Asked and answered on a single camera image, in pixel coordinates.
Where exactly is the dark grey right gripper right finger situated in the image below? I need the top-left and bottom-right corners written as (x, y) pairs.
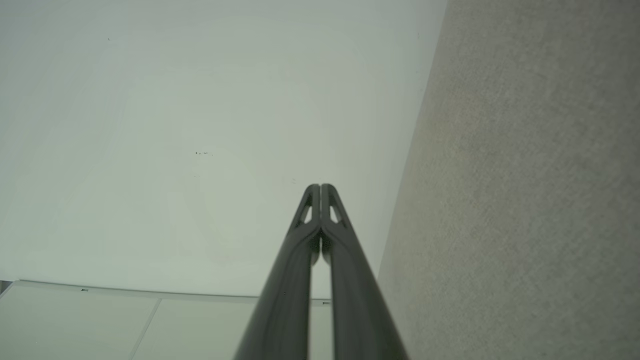
top-left (320, 183), bottom-right (409, 360)

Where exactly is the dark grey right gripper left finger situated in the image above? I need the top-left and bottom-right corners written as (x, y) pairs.
top-left (234, 183), bottom-right (321, 360)

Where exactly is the grey fabric sofa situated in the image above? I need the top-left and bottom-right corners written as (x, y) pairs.
top-left (377, 0), bottom-right (640, 360)

